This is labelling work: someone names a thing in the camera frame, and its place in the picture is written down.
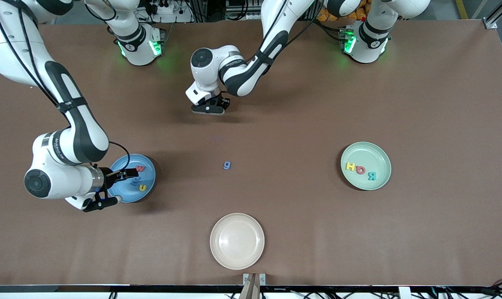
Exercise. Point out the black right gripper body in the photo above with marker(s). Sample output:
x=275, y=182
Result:
x=111, y=177

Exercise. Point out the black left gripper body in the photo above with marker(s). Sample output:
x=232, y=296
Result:
x=222, y=101

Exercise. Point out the red letter w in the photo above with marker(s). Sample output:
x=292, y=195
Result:
x=140, y=169

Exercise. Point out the blue letter E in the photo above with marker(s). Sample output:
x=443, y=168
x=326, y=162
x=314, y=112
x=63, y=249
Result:
x=138, y=182

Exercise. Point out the blue letter g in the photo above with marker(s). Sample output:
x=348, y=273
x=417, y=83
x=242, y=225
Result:
x=226, y=165

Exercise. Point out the yellow letter H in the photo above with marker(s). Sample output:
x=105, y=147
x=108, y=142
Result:
x=350, y=167

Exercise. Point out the red letter Q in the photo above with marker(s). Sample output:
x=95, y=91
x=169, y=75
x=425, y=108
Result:
x=358, y=170

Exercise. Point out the teal letter R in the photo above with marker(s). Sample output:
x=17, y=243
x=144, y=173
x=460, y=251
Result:
x=371, y=176

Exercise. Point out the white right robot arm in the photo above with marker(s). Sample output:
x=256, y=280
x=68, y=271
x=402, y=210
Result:
x=76, y=133

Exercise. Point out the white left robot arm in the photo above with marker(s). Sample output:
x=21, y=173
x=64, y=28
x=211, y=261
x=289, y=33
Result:
x=242, y=79

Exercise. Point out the blue plate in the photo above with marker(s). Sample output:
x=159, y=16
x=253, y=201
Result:
x=145, y=197

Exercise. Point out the white power strip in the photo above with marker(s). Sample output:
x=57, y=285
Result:
x=165, y=9

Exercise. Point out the beige plate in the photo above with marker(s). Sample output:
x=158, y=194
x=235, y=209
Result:
x=237, y=241

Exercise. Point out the green plate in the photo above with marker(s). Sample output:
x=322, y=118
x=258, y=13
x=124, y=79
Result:
x=366, y=155

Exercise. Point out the orange packets pile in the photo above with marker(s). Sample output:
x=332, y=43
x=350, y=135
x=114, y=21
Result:
x=358, y=12

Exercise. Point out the metal bracket with wooden strip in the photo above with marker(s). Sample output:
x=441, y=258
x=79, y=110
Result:
x=247, y=279

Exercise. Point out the aluminium frame profile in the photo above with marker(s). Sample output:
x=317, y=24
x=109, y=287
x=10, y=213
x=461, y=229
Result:
x=489, y=23

